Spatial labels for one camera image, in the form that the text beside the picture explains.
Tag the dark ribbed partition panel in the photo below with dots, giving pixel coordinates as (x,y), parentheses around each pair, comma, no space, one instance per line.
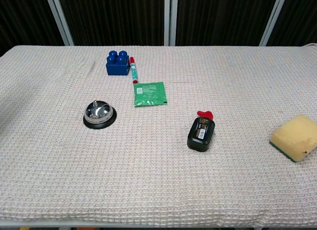
(114,17)
(220,17)
(22,17)
(301,17)

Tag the blue toy building block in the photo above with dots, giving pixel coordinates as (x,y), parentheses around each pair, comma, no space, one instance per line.
(117,68)

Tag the white partition post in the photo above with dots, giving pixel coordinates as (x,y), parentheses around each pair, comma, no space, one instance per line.
(170,17)
(273,17)
(60,19)

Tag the yellow sponge green scouring pad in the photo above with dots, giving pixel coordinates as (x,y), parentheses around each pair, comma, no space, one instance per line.
(296,136)

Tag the round metal tin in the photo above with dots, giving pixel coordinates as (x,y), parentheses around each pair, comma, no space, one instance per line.
(97,113)

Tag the beige waffle tablecloth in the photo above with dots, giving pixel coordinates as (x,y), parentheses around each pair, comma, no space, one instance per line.
(158,180)

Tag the black ink bottle red cap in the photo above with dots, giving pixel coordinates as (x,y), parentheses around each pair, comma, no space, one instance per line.
(200,136)

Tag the green foil packet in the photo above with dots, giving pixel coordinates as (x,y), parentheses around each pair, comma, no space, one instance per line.
(149,94)

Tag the red capped whiteboard marker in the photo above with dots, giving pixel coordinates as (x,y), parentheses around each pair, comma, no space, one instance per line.
(134,70)

